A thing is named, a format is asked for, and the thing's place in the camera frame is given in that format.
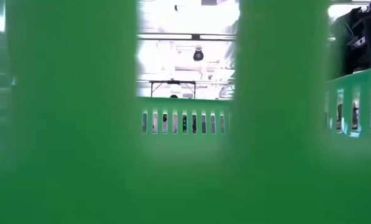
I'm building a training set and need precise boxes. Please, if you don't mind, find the green plastic slotted basket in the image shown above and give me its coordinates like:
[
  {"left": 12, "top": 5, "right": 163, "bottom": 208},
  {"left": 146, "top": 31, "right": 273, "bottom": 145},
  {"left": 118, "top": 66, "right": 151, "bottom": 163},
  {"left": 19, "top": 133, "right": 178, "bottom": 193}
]
[{"left": 0, "top": 0, "right": 371, "bottom": 224}]

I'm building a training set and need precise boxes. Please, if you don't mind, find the black background table frame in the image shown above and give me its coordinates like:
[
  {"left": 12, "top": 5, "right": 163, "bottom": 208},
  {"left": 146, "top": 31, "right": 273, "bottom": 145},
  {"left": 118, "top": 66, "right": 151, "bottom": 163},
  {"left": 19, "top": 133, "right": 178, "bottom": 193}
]
[{"left": 148, "top": 79, "right": 197, "bottom": 99}]

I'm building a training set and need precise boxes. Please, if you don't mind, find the black hanging round camera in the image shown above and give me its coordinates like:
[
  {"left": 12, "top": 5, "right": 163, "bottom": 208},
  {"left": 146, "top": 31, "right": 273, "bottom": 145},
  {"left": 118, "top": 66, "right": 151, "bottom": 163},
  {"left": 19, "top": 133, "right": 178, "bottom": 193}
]
[{"left": 192, "top": 46, "right": 205, "bottom": 62}]

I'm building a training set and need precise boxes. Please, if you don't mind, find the black overhead frame bar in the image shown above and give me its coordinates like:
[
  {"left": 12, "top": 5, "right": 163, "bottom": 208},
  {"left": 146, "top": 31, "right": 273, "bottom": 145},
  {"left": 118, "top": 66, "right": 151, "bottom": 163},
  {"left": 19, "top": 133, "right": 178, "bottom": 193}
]
[{"left": 136, "top": 32, "right": 238, "bottom": 42}]

